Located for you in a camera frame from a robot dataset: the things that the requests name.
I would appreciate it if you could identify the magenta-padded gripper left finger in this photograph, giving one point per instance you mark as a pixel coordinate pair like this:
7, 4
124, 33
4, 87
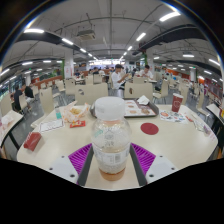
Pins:
80, 159

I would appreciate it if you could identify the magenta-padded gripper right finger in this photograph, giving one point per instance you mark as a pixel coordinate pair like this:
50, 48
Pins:
144, 158

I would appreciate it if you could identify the clear bottle with amber drink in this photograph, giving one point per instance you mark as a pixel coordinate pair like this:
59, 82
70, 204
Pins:
111, 140

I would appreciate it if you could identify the flat round red coaster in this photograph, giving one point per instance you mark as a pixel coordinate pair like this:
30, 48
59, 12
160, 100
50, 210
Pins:
149, 128

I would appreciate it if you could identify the red sauce packet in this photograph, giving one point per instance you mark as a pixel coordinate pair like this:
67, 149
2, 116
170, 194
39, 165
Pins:
77, 124

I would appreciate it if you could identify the white printed paper sheet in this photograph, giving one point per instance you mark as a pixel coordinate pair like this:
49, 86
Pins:
51, 125

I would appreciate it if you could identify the dark tray with menu paper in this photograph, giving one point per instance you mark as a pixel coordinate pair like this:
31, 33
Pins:
140, 110

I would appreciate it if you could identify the small teal sanitizer bottle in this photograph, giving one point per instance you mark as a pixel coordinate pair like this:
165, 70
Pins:
58, 114

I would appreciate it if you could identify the colourful printed leaflet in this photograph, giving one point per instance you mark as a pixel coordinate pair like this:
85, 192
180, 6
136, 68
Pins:
173, 116

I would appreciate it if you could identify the small red box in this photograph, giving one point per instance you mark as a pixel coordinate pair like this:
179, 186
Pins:
32, 140

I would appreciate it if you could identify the white paper napkin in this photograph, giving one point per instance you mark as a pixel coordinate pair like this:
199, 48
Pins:
143, 100

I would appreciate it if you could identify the small red packet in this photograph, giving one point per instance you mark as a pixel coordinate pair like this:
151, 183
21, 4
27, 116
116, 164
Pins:
188, 118

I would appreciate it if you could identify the red paper cup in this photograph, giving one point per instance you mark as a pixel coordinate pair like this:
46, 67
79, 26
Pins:
177, 103

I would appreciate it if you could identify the clear plastic packet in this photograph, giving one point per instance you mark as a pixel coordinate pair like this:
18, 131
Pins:
203, 128

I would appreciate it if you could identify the beige dining chairs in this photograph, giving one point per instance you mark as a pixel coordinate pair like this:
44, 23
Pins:
91, 93

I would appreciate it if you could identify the white dining table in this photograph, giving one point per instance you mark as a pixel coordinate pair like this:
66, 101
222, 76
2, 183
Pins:
8, 123
216, 113

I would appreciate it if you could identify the person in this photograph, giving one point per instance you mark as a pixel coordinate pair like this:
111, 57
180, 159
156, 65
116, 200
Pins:
145, 72
116, 78
16, 96

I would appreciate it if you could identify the ceiling air conditioner unit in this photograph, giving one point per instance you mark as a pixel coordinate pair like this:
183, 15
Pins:
86, 35

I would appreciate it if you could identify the ceiling light strips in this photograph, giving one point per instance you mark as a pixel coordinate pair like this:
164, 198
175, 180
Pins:
169, 16

